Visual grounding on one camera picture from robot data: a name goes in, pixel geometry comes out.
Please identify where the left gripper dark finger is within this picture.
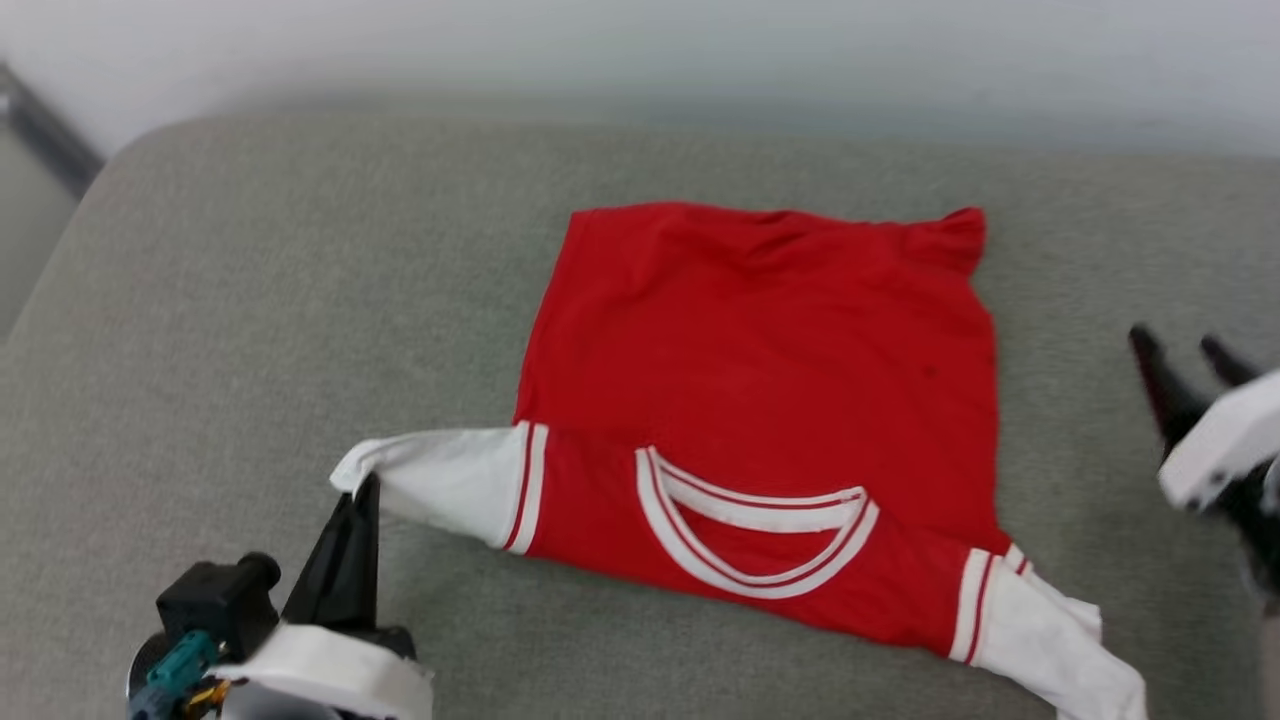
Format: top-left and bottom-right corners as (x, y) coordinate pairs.
(282, 473), (382, 631)

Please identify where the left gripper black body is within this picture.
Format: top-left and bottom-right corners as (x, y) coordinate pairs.
(283, 617), (418, 661)

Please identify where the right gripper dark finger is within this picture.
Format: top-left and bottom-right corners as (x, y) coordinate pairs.
(1128, 326), (1211, 453)
(1198, 335), (1265, 389)

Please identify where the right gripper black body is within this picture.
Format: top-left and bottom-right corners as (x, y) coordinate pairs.
(1215, 455), (1280, 606)

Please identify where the red white sports jersey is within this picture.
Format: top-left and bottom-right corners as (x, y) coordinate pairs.
(330, 200), (1149, 720)

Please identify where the dark baseboard strip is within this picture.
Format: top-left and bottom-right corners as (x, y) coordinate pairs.
(0, 62), (106, 199)

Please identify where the teal cable connector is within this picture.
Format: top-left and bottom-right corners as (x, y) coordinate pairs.
(128, 630), (223, 720)

